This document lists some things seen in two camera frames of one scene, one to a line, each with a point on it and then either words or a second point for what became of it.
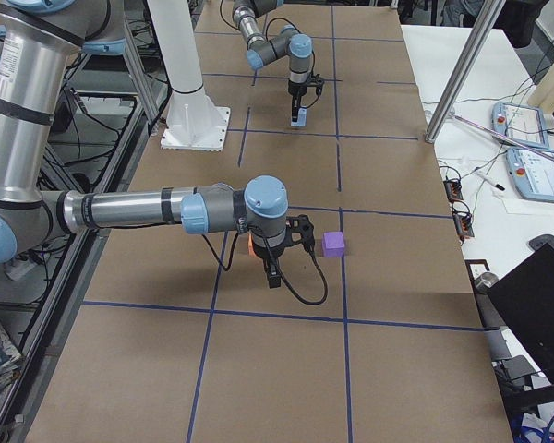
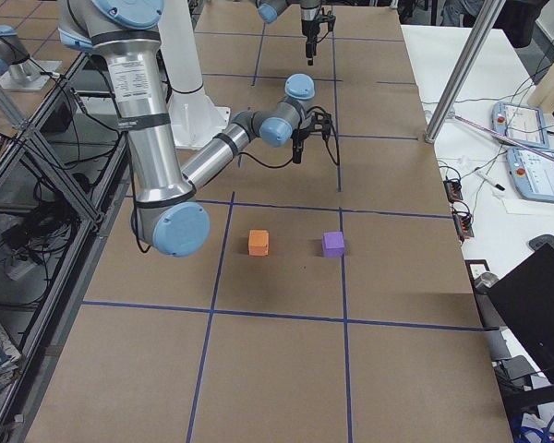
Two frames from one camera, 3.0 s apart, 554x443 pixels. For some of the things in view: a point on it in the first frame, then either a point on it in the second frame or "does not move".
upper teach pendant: [522, 123] does not move
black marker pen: [489, 181] does not move
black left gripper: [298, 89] to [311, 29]
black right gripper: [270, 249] to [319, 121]
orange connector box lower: [463, 221] does not move
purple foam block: [333, 244] does not move
